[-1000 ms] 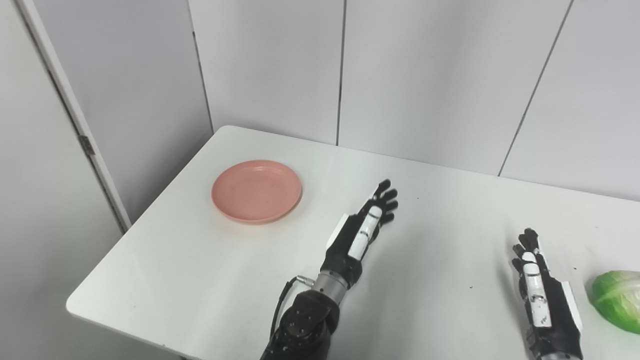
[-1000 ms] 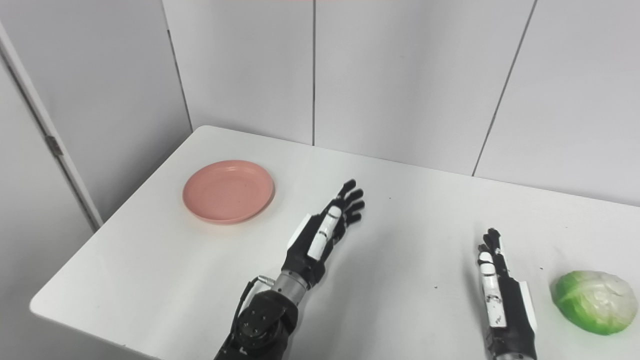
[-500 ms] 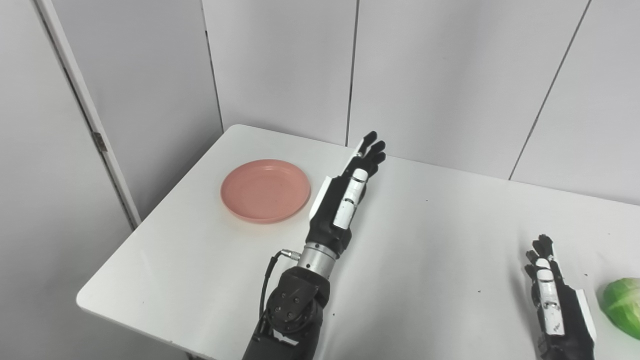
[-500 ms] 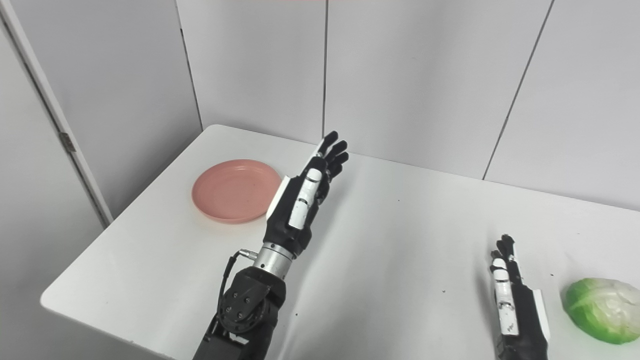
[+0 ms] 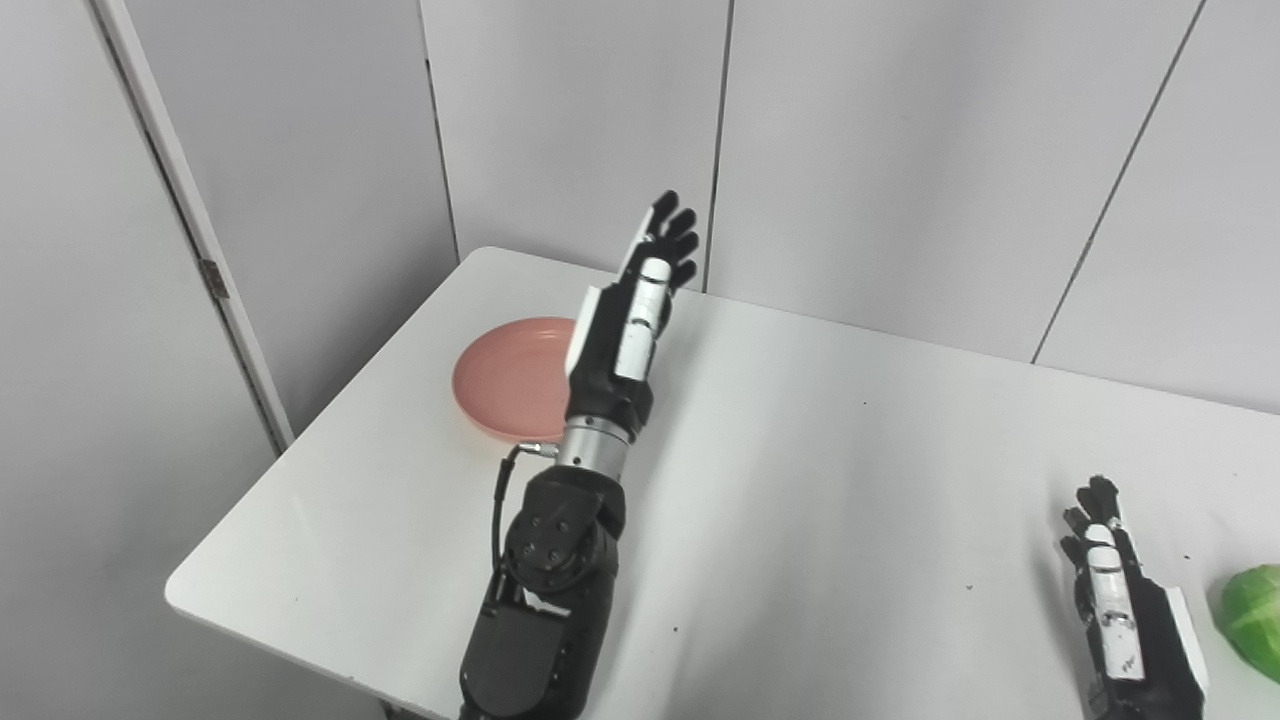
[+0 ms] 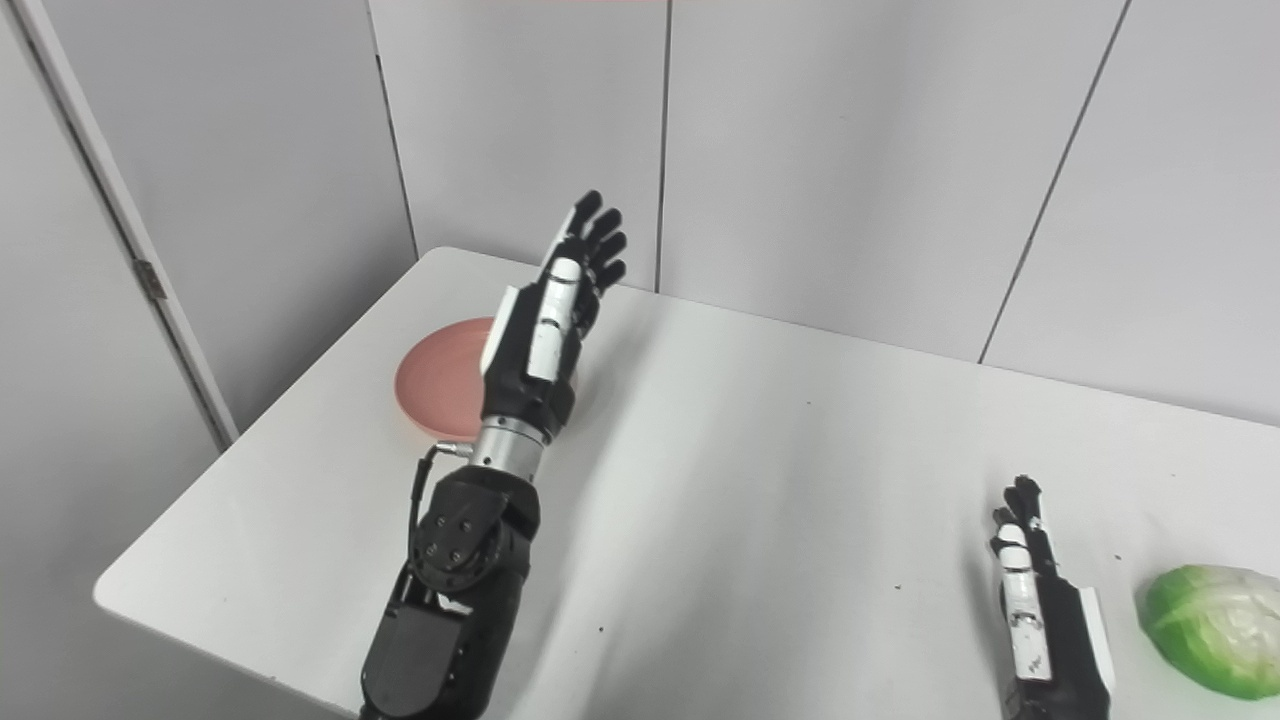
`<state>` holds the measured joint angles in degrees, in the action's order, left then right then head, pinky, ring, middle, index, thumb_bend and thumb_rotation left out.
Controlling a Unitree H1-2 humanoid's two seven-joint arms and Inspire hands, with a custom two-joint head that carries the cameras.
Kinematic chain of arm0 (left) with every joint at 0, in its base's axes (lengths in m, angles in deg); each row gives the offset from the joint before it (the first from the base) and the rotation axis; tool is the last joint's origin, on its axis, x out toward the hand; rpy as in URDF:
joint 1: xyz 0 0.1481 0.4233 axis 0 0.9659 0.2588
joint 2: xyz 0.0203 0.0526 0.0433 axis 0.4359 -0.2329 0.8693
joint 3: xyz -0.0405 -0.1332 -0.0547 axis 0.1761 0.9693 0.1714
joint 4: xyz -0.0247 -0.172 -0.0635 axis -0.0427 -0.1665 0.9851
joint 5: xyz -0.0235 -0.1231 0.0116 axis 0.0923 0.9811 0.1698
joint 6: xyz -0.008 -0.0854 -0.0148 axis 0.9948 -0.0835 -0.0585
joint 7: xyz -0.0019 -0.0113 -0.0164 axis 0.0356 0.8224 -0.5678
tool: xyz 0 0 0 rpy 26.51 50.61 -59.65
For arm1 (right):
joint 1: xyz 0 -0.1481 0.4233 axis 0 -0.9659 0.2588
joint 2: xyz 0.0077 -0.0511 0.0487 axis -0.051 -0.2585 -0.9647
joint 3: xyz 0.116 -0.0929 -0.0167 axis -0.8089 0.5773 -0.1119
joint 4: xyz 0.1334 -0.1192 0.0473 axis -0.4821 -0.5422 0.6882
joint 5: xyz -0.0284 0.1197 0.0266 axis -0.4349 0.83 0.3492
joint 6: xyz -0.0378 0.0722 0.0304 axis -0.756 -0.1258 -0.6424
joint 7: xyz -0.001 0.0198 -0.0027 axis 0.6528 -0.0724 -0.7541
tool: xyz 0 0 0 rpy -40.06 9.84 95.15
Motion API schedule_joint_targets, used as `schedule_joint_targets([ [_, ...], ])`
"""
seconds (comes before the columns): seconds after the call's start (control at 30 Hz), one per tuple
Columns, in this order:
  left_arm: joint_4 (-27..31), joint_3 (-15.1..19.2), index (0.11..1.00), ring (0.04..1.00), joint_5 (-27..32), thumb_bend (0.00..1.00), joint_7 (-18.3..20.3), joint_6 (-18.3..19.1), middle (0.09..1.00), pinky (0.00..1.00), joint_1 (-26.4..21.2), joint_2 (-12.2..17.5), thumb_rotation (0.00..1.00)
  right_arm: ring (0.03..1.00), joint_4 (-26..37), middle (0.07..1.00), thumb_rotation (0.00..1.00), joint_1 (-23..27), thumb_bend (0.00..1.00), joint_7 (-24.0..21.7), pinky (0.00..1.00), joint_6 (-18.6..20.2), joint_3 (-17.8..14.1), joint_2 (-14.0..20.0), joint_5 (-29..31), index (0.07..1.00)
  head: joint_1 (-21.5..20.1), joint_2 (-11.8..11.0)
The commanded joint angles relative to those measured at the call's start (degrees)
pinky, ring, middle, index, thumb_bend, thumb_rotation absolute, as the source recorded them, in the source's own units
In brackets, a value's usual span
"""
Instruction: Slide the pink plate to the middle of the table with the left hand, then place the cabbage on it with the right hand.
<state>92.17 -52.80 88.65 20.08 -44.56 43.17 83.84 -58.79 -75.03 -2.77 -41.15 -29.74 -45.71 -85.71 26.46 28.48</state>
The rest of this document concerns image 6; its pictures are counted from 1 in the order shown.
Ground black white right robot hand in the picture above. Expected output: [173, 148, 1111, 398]
[988, 475, 1118, 720]

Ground pink round plate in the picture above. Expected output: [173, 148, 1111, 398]
[394, 317, 583, 439]

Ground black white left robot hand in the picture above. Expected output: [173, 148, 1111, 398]
[479, 190, 629, 446]

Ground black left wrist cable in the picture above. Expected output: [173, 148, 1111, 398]
[404, 441, 477, 576]

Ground green white cabbage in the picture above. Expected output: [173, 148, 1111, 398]
[1135, 564, 1280, 701]

